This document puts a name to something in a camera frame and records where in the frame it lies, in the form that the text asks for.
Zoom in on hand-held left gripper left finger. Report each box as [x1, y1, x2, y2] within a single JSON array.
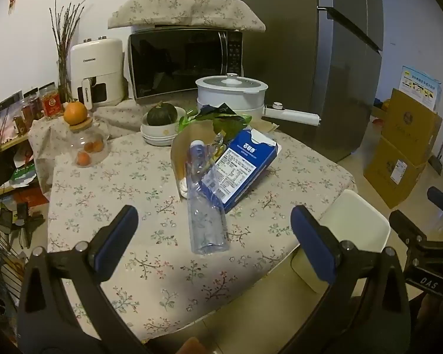
[[17, 204, 148, 354]]

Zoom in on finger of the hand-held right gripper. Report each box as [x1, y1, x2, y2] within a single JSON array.
[[389, 209, 429, 254], [427, 186, 443, 217]]

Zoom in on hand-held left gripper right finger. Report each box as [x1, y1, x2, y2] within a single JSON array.
[[290, 205, 411, 354]]

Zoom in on white stool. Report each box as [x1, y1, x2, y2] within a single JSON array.
[[291, 190, 391, 296]]

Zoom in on clear plastic bottle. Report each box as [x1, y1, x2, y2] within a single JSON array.
[[186, 139, 229, 255]]

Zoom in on blue carton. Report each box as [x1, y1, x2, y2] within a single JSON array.
[[201, 129, 279, 214]]

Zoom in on yellow foil snack bag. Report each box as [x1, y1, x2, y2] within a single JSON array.
[[206, 133, 227, 161]]

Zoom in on green plastic bag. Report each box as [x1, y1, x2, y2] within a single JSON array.
[[176, 104, 252, 144]]

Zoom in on floral tablecloth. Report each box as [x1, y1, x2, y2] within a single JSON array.
[[46, 127, 358, 342]]

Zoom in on cardboard box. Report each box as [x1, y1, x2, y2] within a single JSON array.
[[364, 136, 429, 209], [380, 88, 443, 163]]

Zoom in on glass jar with cork lid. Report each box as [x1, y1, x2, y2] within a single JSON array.
[[57, 117, 109, 169]]

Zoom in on stack of white bowls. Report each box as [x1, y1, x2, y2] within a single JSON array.
[[142, 133, 177, 142]]

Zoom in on white flower print bowl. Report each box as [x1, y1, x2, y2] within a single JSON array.
[[141, 107, 187, 138]]

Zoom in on blue white printed box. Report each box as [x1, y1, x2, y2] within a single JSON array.
[[399, 65, 443, 112]]

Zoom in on floral counter cloth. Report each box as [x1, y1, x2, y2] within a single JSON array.
[[29, 98, 193, 192]]

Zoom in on green pumpkin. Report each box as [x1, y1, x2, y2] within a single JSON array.
[[146, 102, 178, 127]]

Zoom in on large orange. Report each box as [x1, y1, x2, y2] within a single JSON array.
[[63, 101, 88, 126]]

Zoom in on wooden shelf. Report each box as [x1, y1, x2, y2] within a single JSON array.
[[0, 133, 35, 200]]

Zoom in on chili jar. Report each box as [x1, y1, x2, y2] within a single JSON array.
[[22, 88, 42, 121]]

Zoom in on white electric pot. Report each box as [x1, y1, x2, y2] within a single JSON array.
[[196, 74, 322, 127]]

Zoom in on white air fryer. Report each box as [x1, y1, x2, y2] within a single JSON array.
[[69, 37, 125, 110]]

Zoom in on black microwave oven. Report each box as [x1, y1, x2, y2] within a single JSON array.
[[127, 29, 244, 104]]

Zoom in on white pot lid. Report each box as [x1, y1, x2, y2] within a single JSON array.
[[196, 74, 268, 94]]

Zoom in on grey refrigerator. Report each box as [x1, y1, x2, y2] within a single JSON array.
[[239, 0, 385, 163]]

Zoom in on floral padded cover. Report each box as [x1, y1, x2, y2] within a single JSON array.
[[108, 0, 266, 33]]

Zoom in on wire rack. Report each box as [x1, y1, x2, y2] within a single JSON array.
[[0, 210, 23, 340]]

